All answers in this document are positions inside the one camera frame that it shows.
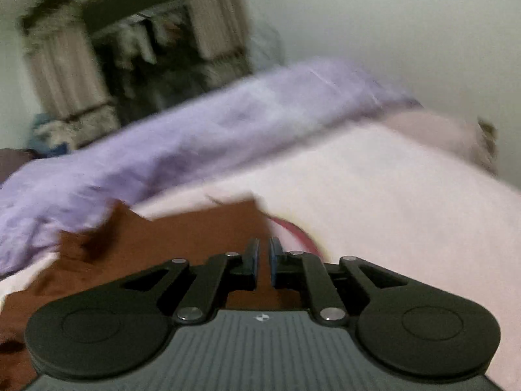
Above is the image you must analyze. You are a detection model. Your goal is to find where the mauve pillow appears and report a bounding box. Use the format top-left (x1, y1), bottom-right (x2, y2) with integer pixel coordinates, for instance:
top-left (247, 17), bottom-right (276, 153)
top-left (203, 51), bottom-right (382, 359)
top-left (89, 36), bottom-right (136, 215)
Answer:
top-left (0, 149), bottom-right (35, 181)

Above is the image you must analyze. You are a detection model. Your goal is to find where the purple duvet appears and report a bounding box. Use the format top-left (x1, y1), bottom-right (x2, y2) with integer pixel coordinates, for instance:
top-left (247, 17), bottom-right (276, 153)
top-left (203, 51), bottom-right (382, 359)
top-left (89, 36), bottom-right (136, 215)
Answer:
top-left (0, 59), bottom-right (424, 278)

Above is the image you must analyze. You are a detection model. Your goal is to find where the brown garment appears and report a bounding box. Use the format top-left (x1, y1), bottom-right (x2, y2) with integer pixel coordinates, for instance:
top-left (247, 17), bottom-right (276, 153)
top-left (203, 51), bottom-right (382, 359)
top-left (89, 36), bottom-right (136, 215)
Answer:
top-left (0, 197), bottom-right (311, 391)

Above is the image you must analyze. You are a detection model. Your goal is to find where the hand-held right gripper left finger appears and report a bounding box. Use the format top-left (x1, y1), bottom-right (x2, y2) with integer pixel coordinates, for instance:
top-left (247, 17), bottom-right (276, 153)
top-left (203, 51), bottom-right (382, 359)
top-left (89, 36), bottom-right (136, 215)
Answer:
top-left (121, 237), bottom-right (261, 327)

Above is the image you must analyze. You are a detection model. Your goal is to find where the pink printed blanket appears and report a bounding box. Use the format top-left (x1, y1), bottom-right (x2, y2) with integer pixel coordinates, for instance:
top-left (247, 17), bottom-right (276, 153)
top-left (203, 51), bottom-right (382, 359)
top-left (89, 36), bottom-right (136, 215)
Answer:
top-left (0, 110), bottom-right (521, 391)

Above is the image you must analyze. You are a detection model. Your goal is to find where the beige striped curtain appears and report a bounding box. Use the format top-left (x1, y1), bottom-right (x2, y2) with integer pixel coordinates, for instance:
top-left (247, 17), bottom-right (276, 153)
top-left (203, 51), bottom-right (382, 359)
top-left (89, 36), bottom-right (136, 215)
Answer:
top-left (18, 0), bottom-right (120, 149)
top-left (179, 0), bottom-right (254, 88)

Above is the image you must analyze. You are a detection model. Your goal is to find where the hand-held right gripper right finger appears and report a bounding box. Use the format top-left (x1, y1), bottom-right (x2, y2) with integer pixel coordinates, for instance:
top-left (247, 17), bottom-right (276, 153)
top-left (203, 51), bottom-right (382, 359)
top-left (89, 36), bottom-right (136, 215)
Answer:
top-left (269, 236), bottom-right (408, 328)

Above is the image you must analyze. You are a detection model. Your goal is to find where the blue cloth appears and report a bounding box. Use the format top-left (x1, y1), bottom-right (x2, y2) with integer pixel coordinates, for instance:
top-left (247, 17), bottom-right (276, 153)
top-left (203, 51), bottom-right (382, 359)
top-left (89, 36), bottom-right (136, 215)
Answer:
top-left (28, 113), bottom-right (71, 156)

